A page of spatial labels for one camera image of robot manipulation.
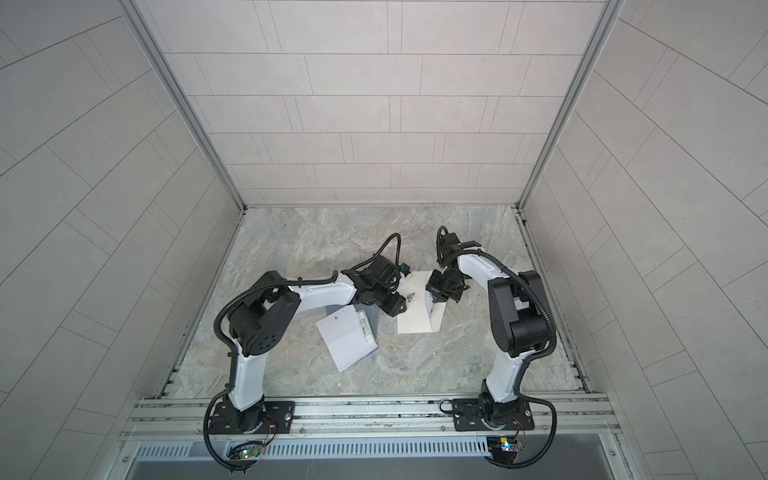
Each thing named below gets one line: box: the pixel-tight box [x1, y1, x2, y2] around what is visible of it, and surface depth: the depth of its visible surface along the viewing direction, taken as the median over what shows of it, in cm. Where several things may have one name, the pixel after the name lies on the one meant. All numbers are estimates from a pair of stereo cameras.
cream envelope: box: [395, 270, 447, 334], surface depth 89 cm
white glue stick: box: [358, 309, 375, 342], surface depth 86 cm
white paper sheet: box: [316, 305, 379, 373], surface depth 85 cm
